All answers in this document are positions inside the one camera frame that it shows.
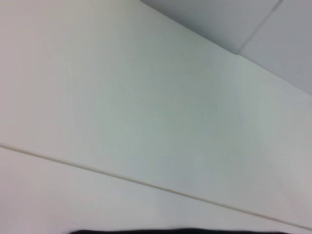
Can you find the black t-shirt with FREE print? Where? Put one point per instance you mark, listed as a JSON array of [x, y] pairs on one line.
[[170, 232]]

